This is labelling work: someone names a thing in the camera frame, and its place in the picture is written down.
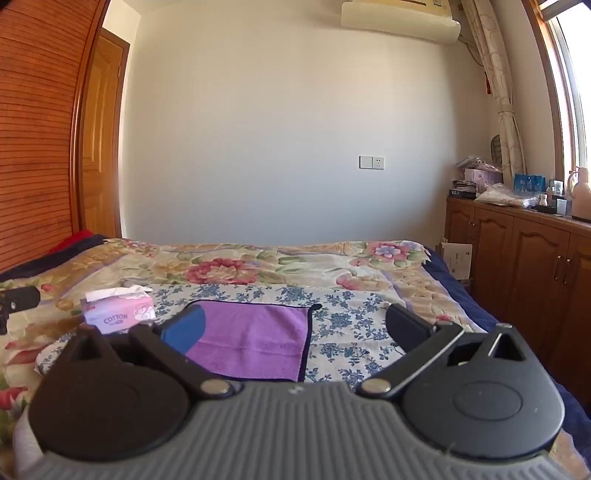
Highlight wooden door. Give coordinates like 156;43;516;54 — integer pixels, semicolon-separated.
82;27;131;239

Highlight wooden cabinet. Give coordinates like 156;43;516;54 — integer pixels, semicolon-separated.
445;194;591;385

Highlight wooden slatted wardrobe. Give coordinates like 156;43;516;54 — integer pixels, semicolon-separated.
0;0;112;274

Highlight pink tissue pack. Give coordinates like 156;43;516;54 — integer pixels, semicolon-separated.
81;286;155;334

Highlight wooden framed window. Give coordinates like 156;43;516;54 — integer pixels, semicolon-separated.
524;0;591;185

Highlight blue boxes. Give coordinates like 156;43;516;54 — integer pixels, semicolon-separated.
513;173;546;195

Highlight clear plastic bag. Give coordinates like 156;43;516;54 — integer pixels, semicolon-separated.
475;183;542;209

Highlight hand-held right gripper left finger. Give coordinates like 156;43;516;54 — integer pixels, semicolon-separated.
64;305;235;400

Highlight red cloth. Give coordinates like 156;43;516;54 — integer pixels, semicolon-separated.
48;230;94;256

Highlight patterned beige curtain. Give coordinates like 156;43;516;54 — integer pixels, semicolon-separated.
462;0;528;177

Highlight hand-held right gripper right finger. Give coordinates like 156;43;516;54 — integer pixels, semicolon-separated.
359;303;528;398

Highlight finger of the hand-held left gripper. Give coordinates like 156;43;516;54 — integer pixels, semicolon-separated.
0;285;41;336

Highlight white blue floral cloth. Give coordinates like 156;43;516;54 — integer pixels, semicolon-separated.
150;283;419;386

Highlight pink box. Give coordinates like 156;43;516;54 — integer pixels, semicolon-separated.
464;168;503;195

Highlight white air conditioner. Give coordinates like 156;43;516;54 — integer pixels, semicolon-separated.
340;0;462;45

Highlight pink thermos jug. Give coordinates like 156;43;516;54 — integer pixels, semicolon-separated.
569;167;591;221

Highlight mesh fan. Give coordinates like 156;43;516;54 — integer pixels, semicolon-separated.
489;133;509;172

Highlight floral printed blanket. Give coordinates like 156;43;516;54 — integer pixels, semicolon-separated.
0;237;491;444

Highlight purple towel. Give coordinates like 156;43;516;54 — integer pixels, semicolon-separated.
184;300;323;383

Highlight white patterned cloth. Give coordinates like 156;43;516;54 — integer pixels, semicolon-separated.
34;329;85;376

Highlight white paper bag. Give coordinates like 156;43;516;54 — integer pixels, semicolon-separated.
436;239;474;283

